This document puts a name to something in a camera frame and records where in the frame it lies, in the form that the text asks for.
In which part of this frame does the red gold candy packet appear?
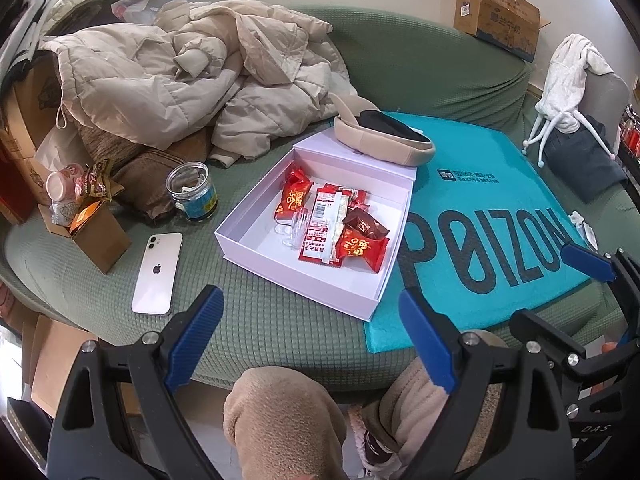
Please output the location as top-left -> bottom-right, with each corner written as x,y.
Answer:
273,164 -> 312,222
335,226 -> 388,273

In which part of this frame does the dark red Kisses packet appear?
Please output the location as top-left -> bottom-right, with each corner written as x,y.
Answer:
344,208 -> 388,240

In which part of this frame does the white gift box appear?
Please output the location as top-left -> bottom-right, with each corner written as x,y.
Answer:
215,129 -> 416,321

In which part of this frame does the long red white snack packet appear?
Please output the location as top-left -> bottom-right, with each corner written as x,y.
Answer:
298,183 -> 368,268

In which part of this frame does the white tissue and plastic pack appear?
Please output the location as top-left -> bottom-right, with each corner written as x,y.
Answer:
570,210 -> 599,252

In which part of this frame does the white smartphone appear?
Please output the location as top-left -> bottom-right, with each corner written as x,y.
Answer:
131,233 -> 182,315

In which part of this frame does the teal POIZON bubble mailer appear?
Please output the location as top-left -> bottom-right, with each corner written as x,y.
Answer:
364,113 -> 589,353

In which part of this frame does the dark blue folded garment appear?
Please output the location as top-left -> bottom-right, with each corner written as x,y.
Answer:
544,125 -> 627,204

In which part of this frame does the small brown cardboard box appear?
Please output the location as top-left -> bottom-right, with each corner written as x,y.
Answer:
38,205 -> 131,274

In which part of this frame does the clear plastic jar blue label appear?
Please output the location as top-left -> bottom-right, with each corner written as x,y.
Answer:
166,162 -> 218,221

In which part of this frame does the grey chair back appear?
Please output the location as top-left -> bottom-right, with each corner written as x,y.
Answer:
578,73 -> 630,140

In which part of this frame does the beige puffer jacket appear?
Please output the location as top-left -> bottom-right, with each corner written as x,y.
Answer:
42,0 -> 356,166

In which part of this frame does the cardboard box on sofa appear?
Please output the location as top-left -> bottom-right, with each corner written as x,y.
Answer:
454,0 -> 549,63

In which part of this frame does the large cardboard box left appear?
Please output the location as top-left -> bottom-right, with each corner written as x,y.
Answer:
1,54 -> 61,224

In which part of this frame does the brown corduroy garment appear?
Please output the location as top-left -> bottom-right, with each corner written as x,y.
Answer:
77,126 -> 212,222

